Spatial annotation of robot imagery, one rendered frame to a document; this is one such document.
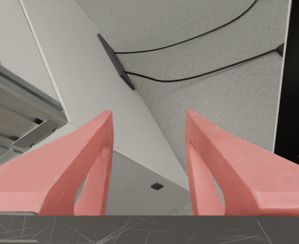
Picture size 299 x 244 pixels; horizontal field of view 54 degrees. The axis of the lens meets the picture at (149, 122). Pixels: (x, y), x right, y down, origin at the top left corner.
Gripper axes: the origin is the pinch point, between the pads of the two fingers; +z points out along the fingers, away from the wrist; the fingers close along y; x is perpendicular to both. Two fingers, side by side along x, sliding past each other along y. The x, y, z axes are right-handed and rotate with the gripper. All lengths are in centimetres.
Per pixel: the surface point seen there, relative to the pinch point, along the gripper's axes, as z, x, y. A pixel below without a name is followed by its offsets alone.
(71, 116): 25.6, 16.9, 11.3
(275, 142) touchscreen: 10.3, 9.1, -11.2
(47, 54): 37.5, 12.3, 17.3
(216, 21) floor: 142, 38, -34
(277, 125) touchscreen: 10.5, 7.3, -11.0
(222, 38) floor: 132, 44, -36
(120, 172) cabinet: 35, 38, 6
